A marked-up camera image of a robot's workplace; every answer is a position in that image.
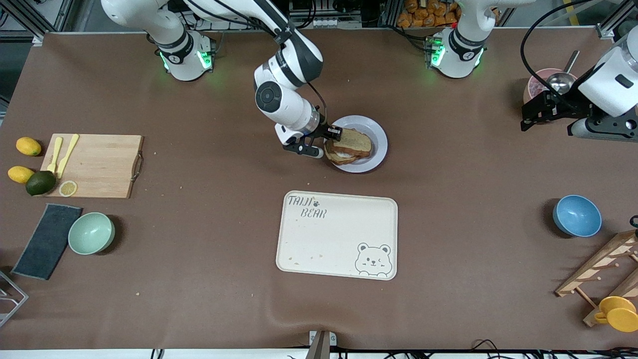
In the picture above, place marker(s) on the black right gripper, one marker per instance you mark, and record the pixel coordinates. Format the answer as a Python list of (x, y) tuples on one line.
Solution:
[(326, 130)]

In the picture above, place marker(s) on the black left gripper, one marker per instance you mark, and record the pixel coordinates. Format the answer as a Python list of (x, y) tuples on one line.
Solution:
[(562, 106)]

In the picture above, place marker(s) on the plain brown bread slice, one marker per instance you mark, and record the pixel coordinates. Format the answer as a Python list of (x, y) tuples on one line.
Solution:
[(355, 140)]

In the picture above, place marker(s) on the fried egg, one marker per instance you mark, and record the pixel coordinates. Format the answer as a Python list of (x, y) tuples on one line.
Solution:
[(345, 155)]

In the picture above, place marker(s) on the toast with fried egg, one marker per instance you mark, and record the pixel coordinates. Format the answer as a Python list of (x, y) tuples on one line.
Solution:
[(349, 160)]

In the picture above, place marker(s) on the pale lavender round plate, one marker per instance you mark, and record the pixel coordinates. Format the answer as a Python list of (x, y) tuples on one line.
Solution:
[(378, 149)]

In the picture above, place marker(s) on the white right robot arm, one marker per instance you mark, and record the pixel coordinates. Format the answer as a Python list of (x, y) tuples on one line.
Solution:
[(279, 99)]

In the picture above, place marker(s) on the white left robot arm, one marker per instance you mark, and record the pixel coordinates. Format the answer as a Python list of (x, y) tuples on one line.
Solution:
[(456, 60)]

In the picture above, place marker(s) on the pink bowl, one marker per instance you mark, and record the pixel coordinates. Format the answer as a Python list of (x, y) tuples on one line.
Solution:
[(537, 86)]

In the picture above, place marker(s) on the metal scoop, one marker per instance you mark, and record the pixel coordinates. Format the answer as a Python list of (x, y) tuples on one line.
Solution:
[(560, 82)]

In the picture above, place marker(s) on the cream bear print tray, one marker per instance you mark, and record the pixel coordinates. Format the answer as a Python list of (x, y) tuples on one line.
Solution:
[(334, 239)]

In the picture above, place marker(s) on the blue bowl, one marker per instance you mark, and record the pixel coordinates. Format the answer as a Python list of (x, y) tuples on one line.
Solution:
[(577, 216)]

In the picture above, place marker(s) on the orange packaged bread pile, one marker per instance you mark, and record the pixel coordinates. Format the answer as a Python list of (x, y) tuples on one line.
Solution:
[(423, 15)]

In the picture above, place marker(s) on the wooden cup rack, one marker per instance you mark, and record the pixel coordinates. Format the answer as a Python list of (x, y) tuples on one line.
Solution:
[(600, 259)]

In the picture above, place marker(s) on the yellow cup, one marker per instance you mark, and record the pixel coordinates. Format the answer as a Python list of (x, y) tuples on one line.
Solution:
[(620, 316)]

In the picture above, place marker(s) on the wooden cutting board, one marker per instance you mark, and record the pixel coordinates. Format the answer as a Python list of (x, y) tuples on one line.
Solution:
[(99, 169)]

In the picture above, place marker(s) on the pale green bowl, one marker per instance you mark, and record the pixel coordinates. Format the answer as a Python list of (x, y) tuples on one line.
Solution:
[(91, 233)]

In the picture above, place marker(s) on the yellow plastic knife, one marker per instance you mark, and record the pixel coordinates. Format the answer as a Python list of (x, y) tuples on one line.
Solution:
[(69, 152)]

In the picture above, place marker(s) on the lemon slice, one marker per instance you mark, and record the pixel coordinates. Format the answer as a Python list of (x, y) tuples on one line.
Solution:
[(68, 188)]

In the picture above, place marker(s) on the yellow plastic fork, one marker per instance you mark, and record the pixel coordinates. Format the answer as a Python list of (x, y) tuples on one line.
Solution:
[(56, 152)]

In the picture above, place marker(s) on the green avocado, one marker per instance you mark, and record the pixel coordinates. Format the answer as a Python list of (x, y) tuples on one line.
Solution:
[(41, 183)]

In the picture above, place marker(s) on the yellow lemon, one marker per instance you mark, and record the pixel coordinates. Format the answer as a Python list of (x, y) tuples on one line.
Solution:
[(28, 146), (21, 174)]

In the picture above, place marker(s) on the dark grey cloth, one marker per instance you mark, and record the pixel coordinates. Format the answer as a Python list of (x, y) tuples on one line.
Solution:
[(47, 242)]

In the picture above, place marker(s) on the aluminium frame beam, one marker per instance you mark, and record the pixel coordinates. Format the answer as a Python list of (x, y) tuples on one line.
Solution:
[(615, 22), (30, 25)]

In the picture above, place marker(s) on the aluminium camera mount post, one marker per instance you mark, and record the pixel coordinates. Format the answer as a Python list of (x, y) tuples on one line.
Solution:
[(320, 346)]

